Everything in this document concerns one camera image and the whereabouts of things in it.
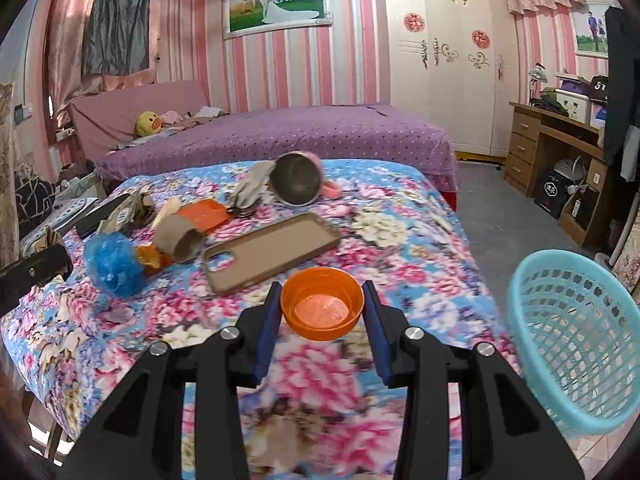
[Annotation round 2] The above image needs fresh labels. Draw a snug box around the blue plastic bag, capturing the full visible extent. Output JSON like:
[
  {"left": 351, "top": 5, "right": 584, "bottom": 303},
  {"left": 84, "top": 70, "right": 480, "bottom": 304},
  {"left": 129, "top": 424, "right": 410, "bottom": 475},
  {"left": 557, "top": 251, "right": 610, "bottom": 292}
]
[{"left": 84, "top": 232, "right": 145, "bottom": 299}]

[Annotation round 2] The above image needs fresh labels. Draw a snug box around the orange peel piece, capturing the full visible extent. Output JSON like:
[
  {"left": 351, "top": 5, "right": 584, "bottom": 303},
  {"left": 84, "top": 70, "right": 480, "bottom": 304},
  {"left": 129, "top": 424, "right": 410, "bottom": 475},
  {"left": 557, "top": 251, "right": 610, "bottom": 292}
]
[{"left": 134, "top": 244, "right": 174, "bottom": 276}]

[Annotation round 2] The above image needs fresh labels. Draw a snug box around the black smartphone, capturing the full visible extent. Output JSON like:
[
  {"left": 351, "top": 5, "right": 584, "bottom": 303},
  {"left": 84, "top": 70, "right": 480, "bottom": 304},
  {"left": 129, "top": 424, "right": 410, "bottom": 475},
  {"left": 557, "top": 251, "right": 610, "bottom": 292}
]
[{"left": 76, "top": 194, "right": 129, "bottom": 240}]

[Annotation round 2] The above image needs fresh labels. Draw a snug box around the light blue laundry basket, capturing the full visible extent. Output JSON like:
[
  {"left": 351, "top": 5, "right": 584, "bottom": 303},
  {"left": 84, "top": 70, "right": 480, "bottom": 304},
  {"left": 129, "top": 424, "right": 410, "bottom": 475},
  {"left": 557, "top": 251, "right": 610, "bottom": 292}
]
[{"left": 504, "top": 249, "right": 639, "bottom": 439}]

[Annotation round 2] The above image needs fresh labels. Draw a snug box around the floral blue bed sheet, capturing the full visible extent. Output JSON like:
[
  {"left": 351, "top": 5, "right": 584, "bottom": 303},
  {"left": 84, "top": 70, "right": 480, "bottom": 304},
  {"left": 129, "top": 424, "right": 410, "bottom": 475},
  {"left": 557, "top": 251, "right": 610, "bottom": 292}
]
[{"left": 1, "top": 159, "right": 515, "bottom": 479}]

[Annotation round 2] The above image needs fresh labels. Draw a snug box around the pink sofa headboard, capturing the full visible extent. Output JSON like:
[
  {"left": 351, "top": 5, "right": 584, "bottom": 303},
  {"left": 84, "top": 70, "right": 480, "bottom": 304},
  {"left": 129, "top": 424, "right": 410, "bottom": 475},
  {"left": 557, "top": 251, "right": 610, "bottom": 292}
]
[{"left": 68, "top": 80, "right": 209, "bottom": 162}]

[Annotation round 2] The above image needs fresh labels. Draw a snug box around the orange flat plastic sheet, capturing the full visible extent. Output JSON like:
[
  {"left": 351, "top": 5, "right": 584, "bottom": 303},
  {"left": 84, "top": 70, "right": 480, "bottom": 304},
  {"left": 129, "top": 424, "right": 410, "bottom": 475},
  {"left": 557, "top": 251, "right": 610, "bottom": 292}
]
[{"left": 178, "top": 200, "right": 233, "bottom": 234}]

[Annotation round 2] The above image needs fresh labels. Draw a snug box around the yellow duck plush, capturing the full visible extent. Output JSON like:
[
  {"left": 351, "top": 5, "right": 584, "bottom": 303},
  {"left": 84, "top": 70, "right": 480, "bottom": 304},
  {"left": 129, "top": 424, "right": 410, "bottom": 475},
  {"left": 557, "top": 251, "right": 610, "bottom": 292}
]
[{"left": 134, "top": 112, "right": 163, "bottom": 136}]

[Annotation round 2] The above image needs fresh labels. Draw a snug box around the brown phone case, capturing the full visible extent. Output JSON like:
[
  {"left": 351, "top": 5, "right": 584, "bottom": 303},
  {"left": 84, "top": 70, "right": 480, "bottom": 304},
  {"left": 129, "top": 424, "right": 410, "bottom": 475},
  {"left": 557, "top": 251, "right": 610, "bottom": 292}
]
[{"left": 202, "top": 212, "right": 342, "bottom": 296}]

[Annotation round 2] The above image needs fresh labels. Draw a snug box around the floral beige curtain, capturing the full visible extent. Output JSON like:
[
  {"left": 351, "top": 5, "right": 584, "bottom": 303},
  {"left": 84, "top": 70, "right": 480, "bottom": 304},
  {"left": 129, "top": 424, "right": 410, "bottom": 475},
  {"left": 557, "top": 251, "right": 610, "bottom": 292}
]
[{"left": 612, "top": 211, "right": 640, "bottom": 304}]

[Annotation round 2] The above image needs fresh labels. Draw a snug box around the grey folded cloth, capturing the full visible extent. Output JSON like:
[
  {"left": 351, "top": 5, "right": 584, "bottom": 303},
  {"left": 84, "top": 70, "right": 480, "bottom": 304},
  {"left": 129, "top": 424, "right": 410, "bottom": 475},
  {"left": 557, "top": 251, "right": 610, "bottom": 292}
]
[{"left": 229, "top": 160, "right": 276, "bottom": 210}]

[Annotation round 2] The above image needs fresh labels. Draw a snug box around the black box under desk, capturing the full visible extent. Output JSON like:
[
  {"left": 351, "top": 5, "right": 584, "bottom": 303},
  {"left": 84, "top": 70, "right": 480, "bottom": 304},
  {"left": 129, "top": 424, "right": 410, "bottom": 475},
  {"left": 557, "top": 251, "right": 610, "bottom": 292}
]
[{"left": 534, "top": 169, "right": 575, "bottom": 219}]

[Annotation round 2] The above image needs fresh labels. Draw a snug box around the grey window curtain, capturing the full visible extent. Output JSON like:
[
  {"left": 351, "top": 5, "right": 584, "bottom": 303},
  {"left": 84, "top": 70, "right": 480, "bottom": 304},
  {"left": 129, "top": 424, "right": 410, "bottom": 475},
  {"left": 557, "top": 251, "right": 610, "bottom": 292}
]
[{"left": 82, "top": 0, "right": 151, "bottom": 76}]

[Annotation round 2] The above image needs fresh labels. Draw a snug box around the white appliance under desk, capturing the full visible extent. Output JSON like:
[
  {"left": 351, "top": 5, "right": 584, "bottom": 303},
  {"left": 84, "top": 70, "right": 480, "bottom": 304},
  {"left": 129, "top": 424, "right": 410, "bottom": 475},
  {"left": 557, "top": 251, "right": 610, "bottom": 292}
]
[{"left": 553, "top": 156, "right": 586, "bottom": 183}]

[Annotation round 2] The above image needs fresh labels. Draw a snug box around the wooden desk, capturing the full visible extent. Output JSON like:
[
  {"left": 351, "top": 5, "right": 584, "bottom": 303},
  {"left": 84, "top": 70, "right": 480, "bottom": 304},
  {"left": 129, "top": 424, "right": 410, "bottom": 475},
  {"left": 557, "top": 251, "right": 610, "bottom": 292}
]
[{"left": 504, "top": 103, "right": 611, "bottom": 248}]

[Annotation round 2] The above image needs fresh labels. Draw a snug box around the purple dotted bed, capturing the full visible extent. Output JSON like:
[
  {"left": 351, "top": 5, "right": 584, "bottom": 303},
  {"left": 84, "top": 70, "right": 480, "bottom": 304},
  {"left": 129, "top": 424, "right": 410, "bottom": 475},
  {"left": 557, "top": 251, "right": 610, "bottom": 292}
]
[{"left": 96, "top": 104, "right": 458, "bottom": 209}]

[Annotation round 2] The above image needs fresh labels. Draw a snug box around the white storage box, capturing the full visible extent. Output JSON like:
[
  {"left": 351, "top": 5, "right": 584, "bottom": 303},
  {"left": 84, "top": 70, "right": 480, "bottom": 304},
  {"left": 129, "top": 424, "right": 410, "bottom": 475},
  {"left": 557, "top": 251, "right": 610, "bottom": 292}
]
[{"left": 555, "top": 89, "right": 591, "bottom": 125}]

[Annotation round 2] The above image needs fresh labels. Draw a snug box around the desk lamp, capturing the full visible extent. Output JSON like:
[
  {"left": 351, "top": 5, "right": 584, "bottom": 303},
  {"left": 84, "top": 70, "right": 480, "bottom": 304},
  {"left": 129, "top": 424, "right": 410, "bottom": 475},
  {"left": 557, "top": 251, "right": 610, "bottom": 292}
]
[{"left": 528, "top": 63, "right": 548, "bottom": 105}]

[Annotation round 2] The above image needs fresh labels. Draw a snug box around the framed wedding photo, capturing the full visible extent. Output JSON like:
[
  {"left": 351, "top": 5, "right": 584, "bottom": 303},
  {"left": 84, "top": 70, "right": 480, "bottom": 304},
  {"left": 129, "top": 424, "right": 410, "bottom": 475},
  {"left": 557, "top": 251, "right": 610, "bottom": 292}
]
[{"left": 222, "top": 0, "right": 333, "bottom": 39}]

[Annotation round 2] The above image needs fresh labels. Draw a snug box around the white wardrobe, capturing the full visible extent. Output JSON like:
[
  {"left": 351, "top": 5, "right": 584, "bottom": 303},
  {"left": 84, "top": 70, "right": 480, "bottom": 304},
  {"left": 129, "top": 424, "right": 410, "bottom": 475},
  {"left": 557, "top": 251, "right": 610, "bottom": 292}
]
[{"left": 385, "top": 0, "right": 520, "bottom": 157}]

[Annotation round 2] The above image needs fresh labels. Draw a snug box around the black hanging coat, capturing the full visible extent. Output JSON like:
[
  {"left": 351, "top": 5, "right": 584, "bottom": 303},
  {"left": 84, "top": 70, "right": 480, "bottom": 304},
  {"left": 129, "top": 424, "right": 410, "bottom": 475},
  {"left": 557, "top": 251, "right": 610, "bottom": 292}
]
[{"left": 603, "top": 6, "right": 639, "bottom": 165}]

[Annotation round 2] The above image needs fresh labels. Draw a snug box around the small framed couple photo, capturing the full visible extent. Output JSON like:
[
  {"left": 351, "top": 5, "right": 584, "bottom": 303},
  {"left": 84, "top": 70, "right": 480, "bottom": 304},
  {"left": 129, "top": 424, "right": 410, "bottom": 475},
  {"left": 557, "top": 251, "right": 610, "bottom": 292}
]
[{"left": 570, "top": 0, "right": 612, "bottom": 58}]

